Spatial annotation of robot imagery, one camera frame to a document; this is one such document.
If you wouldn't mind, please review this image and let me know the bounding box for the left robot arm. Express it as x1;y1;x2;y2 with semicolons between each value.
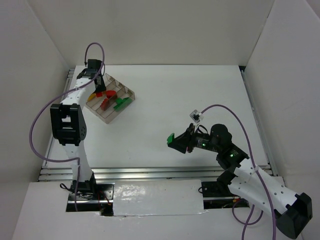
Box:
50;59;104;195

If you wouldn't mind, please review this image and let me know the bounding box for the red rectangular lego brick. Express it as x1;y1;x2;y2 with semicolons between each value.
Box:
100;98;110;111

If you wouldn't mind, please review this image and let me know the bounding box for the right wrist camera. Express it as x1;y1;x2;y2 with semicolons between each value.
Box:
189;109;204;127

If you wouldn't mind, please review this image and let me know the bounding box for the green half-round lego brick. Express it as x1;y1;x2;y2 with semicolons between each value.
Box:
166;133;175;145

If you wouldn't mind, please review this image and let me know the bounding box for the small green lego brick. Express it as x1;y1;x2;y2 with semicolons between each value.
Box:
115;97;124;105

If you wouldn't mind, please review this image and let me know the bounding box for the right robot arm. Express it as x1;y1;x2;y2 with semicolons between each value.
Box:
167;124;313;240

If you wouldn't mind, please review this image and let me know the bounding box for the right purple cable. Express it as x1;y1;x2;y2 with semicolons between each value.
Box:
199;104;277;240

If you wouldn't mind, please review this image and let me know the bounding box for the small yellow lego brick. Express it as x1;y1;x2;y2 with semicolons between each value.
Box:
88;93;96;101

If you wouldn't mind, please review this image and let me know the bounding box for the clear compartment organizer tray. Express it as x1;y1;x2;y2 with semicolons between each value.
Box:
85;73;135;124

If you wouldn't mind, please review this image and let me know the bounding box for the red rounded lego brick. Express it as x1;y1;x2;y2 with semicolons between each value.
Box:
105;90;117;99

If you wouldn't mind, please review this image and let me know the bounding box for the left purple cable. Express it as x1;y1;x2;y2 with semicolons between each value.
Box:
29;42;106;212

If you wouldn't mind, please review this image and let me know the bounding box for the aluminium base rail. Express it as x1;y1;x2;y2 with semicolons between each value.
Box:
37;166;276;182

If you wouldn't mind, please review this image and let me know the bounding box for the green lego plate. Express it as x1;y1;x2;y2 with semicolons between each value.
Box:
123;97;133;103

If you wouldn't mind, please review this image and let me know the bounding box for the white cover panel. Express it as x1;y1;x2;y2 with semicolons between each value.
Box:
113;179;205;217

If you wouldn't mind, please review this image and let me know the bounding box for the red half-round lego brick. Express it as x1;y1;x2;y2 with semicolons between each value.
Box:
95;92;103;98

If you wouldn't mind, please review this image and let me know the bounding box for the purple cable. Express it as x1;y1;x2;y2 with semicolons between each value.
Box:
199;104;277;240
29;42;106;212

